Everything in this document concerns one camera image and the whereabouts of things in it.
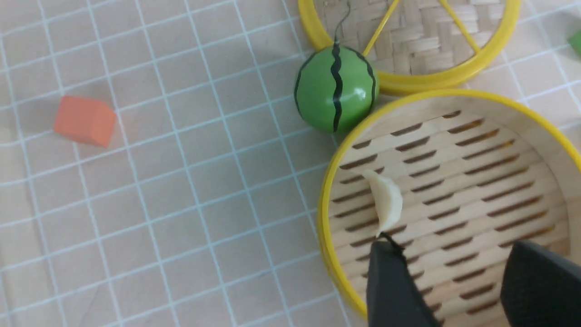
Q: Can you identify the pink checked tablecloth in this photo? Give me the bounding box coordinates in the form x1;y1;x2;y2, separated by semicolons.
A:
0;0;581;327

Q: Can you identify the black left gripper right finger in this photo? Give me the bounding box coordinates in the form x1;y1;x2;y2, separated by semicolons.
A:
500;241;581;327

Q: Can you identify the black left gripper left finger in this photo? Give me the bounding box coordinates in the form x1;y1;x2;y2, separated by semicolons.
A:
366;233;441;327

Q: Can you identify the green foam cube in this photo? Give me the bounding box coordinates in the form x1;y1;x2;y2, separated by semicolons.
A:
568;30;581;57

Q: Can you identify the green toy watermelon ball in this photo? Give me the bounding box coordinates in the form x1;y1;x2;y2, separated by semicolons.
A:
293;43;379;133

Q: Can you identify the white dumpling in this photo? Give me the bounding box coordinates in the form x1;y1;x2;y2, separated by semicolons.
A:
362;170;403;237

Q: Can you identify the bamboo steamer tray yellow rim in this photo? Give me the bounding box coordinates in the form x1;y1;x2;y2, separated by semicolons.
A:
317;89;581;327

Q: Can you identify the orange foam cube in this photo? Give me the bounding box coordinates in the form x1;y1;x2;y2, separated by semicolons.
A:
53;95;118;148

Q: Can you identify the woven bamboo steamer lid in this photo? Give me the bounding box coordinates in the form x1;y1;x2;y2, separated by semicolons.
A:
297;0;522;95

